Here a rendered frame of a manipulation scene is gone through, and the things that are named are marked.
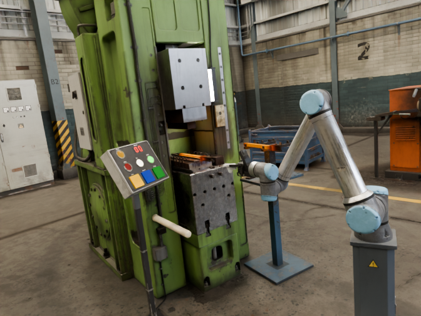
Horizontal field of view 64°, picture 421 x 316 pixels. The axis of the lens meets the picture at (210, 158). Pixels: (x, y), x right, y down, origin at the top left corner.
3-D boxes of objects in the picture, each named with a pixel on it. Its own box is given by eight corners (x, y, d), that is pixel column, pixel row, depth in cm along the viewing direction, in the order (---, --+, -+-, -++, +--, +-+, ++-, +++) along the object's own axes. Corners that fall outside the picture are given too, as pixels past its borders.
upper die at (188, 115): (207, 119, 243) (205, 106, 241) (183, 122, 231) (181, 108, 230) (177, 119, 277) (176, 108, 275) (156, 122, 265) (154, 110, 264)
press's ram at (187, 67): (220, 104, 249) (215, 47, 241) (175, 110, 227) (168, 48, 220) (190, 106, 282) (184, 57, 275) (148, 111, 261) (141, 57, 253)
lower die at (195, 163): (212, 167, 249) (211, 155, 248) (189, 172, 238) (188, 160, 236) (183, 161, 283) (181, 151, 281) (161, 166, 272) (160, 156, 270)
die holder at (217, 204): (237, 219, 261) (232, 163, 252) (197, 235, 239) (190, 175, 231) (197, 205, 306) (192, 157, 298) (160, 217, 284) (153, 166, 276)
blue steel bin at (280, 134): (326, 160, 631) (324, 122, 618) (308, 171, 573) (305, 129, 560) (270, 158, 709) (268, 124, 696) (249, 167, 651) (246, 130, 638)
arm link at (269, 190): (281, 197, 198) (280, 177, 195) (273, 204, 189) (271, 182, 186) (267, 196, 203) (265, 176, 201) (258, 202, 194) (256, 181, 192)
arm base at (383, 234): (392, 229, 186) (391, 212, 185) (393, 244, 170) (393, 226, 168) (354, 227, 195) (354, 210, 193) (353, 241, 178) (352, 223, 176)
